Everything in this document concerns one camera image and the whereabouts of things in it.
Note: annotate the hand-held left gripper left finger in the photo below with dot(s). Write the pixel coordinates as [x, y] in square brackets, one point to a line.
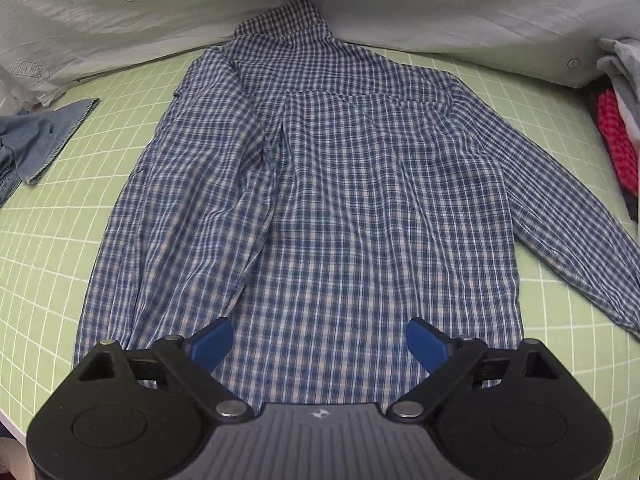
[215, 342]

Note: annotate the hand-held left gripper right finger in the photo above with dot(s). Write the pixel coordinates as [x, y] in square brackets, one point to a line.
[425, 342]

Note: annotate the blue plaid shirt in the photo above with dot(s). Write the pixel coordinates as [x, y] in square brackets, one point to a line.
[350, 185]

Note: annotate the blue denim jeans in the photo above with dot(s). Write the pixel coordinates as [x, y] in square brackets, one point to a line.
[35, 140]

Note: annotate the red knitted cloth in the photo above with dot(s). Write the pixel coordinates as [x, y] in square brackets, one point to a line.
[617, 140]

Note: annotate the white carrot print quilt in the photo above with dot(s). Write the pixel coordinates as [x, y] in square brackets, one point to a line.
[425, 5]

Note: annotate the grey cloth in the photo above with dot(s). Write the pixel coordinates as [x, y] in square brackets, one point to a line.
[622, 65]

